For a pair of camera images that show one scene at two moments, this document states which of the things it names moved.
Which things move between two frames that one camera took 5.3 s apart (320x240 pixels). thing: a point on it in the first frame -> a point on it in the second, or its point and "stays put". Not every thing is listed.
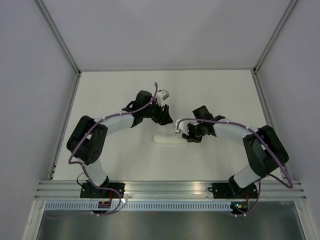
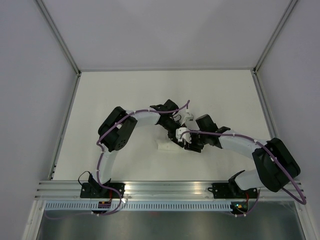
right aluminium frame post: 275,33 stays put
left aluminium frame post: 58,35 stays put
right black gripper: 189,137 -> 192,146
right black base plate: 233,190 stays put
